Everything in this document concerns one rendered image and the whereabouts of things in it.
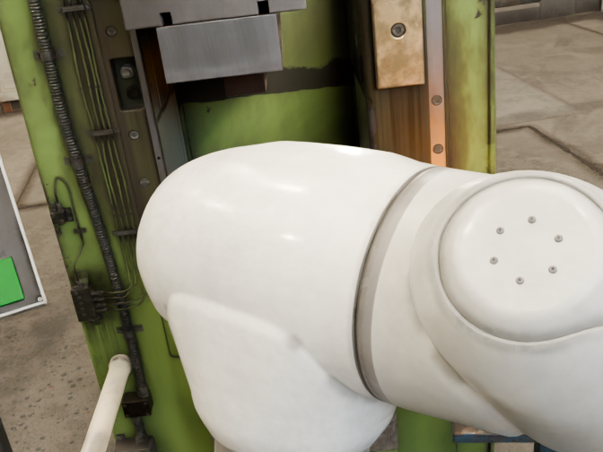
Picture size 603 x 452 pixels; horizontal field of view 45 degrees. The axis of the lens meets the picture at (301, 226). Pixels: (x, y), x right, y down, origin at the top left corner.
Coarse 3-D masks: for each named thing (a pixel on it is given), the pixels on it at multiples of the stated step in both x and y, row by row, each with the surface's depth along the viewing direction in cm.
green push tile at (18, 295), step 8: (0, 264) 121; (8, 264) 122; (0, 272) 121; (8, 272) 121; (0, 280) 121; (8, 280) 121; (16, 280) 122; (0, 288) 121; (8, 288) 121; (16, 288) 121; (0, 296) 120; (8, 296) 121; (16, 296) 121; (0, 304) 120; (8, 304) 122
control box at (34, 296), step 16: (0, 160) 125; (0, 176) 124; (0, 192) 124; (0, 208) 123; (16, 208) 124; (0, 224) 123; (16, 224) 124; (0, 240) 122; (16, 240) 123; (0, 256) 122; (16, 256) 123; (32, 256) 124; (16, 272) 124; (32, 272) 123; (32, 288) 123; (16, 304) 122; (32, 304) 123
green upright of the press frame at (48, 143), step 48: (0, 0) 130; (48, 0) 130; (96, 0) 131; (96, 48) 134; (144, 48) 139; (48, 96) 138; (96, 96) 138; (48, 144) 142; (144, 144) 143; (48, 192) 146; (96, 192) 146; (144, 192) 147; (96, 240) 151; (96, 288) 156; (144, 288) 156; (96, 336) 161; (144, 336) 161; (192, 432) 173
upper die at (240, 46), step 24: (168, 24) 121; (192, 24) 119; (216, 24) 120; (240, 24) 120; (264, 24) 120; (168, 48) 121; (192, 48) 121; (216, 48) 121; (240, 48) 121; (264, 48) 121; (168, 72) 123; (192, 72) 123; (216, 72) 123; (240, 72) 123; (264, 72) 123
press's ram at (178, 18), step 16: (128, 0) 117; (144, 0) 118; (160, 0) 118; (176, 0) 118; (192, 0) 118; (208, 0) 118; (224, 0) 118; (240, 0) 118; (256, 0) 118; (272, 0) 118; (288, 0) 118; (304, 0) 118; (128, 16) 118; (144, 16) 119; (160, 16) 119; (176, 16) 119; (192, 16) 119; (208, 16) 119; (224, 16) 119; (240, 16) 119
